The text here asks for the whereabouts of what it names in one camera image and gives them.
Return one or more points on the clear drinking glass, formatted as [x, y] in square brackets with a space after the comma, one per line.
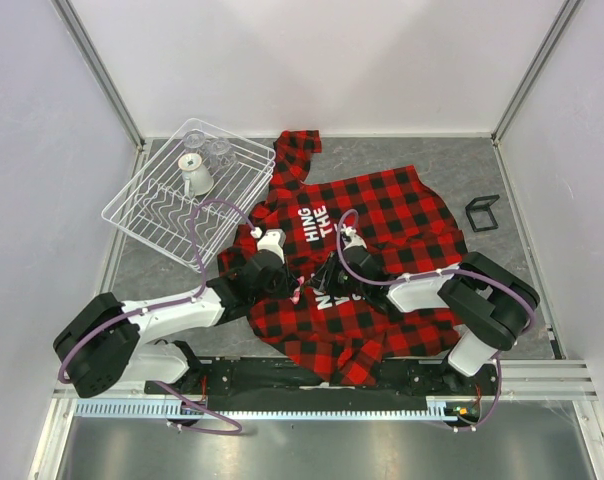
[221, 153]
[194, 140]

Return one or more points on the small black frame stand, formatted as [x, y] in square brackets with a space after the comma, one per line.
[480, 215]

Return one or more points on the pink flower pom-pom brooch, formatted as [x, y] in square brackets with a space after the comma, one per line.
[295, 298]

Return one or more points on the white ceramic mug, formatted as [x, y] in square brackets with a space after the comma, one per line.
[196, 178]

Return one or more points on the grey slotted cable duct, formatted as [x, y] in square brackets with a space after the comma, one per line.
[174, 409]

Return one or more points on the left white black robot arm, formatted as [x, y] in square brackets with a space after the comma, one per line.
[111, 342]

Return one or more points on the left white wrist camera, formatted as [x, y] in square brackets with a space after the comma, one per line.
[271, 240]

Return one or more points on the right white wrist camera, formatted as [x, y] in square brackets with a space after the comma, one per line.
[349, 238]

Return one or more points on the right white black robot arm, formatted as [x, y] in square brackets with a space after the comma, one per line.
[495, 306]

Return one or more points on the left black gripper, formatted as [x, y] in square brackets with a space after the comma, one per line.
[289, 284]

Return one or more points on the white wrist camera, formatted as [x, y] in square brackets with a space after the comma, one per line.
[349, 238]
[271, 240]

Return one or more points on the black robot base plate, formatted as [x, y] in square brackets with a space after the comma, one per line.
[256, 383]

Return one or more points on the white wire dish rack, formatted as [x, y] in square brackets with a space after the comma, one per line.
[153, 209]

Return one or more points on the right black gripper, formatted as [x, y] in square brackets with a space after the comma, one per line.
[324, 278]

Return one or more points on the red black plaid shirt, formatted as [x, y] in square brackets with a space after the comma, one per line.
[407, 227]

